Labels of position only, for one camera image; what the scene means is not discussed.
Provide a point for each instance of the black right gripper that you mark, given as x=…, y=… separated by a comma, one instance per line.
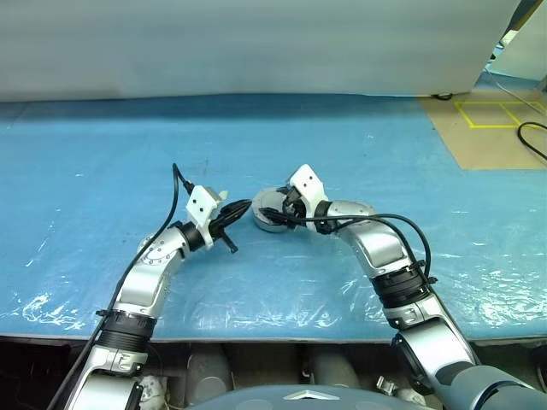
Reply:
x=297, y=207

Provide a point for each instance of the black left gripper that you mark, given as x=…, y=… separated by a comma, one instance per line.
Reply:
x=218, y=230

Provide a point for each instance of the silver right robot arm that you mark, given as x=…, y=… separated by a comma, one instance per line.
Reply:
x=380, y=247

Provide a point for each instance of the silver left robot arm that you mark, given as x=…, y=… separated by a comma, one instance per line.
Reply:
x=141, y=290

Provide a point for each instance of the small beige tape piece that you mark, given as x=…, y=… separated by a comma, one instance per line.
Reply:
x=223, y=195

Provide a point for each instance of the blue table mat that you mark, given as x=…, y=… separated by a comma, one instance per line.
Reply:
x=107, y=149

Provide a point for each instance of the grey rounded robot leg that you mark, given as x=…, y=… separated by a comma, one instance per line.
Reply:
x=335, y=367
x=209, y=367

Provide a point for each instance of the large white backdrop board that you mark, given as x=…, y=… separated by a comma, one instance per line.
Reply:
x=256, y=42

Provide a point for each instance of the grey robot torso silver chevron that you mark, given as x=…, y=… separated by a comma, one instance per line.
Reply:
x=256, y=399

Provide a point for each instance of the white crumpled object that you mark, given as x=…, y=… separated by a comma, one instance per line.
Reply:
x=154, y=390

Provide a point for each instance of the brown cardboard sheet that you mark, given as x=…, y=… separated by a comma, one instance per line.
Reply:
x=487, y=147

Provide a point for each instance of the white side board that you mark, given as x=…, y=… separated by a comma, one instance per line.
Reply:
x=530, y=38

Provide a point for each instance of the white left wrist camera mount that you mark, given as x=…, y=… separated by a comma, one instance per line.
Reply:
x=201, y=207

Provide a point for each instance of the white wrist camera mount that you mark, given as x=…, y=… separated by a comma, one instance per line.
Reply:
x=309, y=183
x=201, y=207

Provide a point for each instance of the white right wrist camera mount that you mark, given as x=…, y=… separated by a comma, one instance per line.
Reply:
x=309, y=183

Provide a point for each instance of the small grey metal bracket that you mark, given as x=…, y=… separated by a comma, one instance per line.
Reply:
x=393, y=388

